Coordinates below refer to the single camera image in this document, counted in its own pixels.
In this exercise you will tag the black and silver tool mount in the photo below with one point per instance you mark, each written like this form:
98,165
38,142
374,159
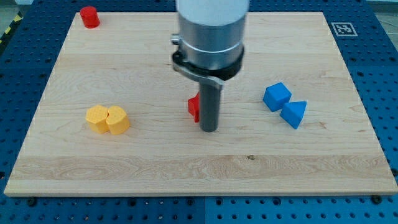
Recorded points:
214,78

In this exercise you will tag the blue triangle block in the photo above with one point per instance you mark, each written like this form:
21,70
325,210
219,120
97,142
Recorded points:
293,113

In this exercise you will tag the red cylinder block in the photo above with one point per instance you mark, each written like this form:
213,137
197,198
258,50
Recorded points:
89,17

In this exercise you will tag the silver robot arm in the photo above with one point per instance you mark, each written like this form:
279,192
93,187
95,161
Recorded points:
210,49

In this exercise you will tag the white fiducial marker tag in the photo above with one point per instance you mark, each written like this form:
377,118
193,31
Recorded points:
344,29

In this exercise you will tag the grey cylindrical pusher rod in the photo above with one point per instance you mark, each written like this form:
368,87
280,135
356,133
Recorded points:
209,101

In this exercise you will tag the yellow heart block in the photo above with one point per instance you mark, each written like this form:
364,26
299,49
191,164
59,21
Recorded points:
117,120

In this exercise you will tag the yellow hexagon block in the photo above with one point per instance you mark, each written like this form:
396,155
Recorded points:
96,118

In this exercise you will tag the wooden board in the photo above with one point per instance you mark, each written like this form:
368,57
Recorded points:
126,62

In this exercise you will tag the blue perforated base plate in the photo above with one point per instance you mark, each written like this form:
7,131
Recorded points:
31,53

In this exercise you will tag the blue cube block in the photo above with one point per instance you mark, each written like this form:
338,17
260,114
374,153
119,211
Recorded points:
275,96

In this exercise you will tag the red star block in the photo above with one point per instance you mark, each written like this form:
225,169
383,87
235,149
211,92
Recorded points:
194,107

